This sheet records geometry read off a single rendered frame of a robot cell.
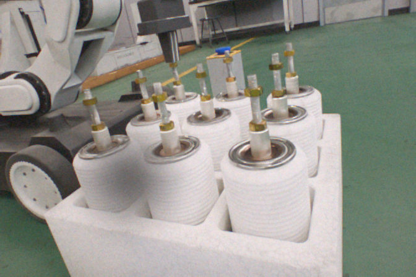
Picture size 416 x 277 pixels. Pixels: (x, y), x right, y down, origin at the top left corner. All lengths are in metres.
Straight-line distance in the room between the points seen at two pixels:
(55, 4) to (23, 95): 0.32
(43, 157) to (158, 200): 0.41
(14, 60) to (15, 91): 1.73
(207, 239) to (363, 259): 0.30
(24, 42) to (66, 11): 2.01
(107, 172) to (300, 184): 0.25
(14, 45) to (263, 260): 2.63
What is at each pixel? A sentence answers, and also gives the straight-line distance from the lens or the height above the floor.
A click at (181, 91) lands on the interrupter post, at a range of 0.61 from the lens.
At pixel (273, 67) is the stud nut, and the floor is 0.33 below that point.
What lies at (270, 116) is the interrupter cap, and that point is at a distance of 0.43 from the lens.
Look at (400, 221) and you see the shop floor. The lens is 0.64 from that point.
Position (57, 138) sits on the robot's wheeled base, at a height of 0.20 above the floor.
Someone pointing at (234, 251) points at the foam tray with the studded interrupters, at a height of 0.18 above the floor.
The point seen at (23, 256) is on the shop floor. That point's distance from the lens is 0.78.
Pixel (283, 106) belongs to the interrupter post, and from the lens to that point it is 0.41.
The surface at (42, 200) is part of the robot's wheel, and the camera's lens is 0.82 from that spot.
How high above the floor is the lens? 0.40
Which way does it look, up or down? 19 degrees down
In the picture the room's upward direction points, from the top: 10 degrees counter-clockwise
